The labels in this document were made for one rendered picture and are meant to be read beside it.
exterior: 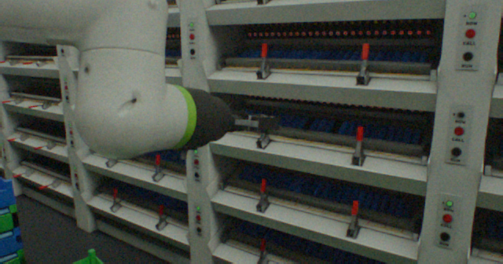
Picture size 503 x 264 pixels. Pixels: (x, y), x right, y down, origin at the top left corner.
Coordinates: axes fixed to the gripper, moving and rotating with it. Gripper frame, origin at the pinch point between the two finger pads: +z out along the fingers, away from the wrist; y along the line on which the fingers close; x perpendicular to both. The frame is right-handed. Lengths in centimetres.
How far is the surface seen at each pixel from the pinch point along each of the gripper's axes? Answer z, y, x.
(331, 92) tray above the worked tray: 17.6, 7.4, 8.4
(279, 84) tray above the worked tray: 17.0, -6.3, 9.4
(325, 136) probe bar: 25.6, 4.4, -2.6
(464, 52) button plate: 14.7, 34.5, 17.8
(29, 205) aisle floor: 30, -152, -60
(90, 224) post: 32, -100, -56
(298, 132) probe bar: 25.6, -3.5, -2.6
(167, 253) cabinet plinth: 35, -55, -56
